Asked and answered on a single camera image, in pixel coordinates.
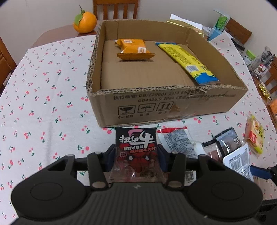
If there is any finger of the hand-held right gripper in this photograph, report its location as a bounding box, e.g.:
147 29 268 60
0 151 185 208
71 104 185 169
249 165 277 180

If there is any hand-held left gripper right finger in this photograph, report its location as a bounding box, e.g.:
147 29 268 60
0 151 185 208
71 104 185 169
157 144 230 191

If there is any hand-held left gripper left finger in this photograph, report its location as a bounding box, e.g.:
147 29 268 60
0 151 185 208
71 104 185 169
44 144 116 191

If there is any white red-top snack packet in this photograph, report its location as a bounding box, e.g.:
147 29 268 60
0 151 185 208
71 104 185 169
156 127 205 184

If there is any white grey-print snack packet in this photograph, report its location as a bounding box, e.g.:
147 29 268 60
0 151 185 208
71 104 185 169
223 143 254 182

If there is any black red snack packet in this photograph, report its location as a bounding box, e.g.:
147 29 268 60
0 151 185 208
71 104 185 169
108 127 168 184

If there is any yellow rice cracker packet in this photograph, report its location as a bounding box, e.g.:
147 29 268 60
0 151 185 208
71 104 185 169
242 114 265 154

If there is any dark snack packet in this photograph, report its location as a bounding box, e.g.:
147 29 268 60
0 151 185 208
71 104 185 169
213 127 243 156

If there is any clear meat slice packet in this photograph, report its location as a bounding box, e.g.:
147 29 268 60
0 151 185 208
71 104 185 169
202 138 224 161

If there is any cardboard box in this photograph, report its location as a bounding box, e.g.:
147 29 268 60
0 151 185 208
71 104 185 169
86 19 248 128

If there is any orange box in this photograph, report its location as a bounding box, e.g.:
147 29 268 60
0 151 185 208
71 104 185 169
267 98 277 126

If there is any gold ornament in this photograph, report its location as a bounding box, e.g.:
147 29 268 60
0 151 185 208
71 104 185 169
257 83 271 99

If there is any cherry-print tablecloth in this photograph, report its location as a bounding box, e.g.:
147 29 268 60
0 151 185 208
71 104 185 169
0 29 277 219

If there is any wooden chair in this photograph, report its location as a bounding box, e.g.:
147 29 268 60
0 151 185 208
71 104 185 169
0 37 17 93
224 17 252 45
93 0 140 21
263 63 277 93

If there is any long yellow snack packet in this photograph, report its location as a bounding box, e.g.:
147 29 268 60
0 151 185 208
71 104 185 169
155 42 219 86

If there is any clear container of packets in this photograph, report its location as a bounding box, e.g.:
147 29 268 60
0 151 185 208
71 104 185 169
249 45 276 78

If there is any orange snack packet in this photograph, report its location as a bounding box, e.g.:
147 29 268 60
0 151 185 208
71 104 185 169
114 38 156 62

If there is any green-lid jar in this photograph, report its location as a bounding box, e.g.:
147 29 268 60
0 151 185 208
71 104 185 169
242 50 257 65

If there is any black-lid jar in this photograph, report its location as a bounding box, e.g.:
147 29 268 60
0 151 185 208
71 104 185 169
231 38 245 53

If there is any blue box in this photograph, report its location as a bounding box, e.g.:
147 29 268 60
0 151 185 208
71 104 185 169
207 27 224 41

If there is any orange fruit with leaf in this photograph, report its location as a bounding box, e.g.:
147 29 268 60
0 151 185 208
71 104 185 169
73 5 97 34

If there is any white paper sheet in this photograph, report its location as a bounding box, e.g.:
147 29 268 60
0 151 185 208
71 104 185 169
170 13 204 29

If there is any green white carton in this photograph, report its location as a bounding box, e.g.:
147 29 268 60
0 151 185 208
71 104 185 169
213 10 230 32

